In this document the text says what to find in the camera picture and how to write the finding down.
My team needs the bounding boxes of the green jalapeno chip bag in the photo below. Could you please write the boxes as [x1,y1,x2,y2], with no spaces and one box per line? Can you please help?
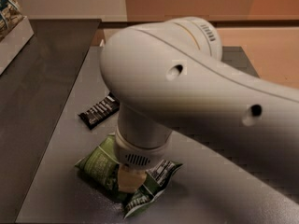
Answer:
[76,133,182,218]

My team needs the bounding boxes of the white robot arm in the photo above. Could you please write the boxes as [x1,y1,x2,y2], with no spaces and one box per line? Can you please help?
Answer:
[100,17,299,196]

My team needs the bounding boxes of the black candy bar wrapper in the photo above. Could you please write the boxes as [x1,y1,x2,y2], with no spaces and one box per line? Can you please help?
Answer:
[79,92,120,130]

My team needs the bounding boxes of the dark side table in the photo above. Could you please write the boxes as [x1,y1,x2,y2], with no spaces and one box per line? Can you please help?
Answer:
[0,19,101,224]

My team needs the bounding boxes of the white snack display box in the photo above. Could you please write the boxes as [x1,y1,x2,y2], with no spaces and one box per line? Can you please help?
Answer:
[0,0,35,76]

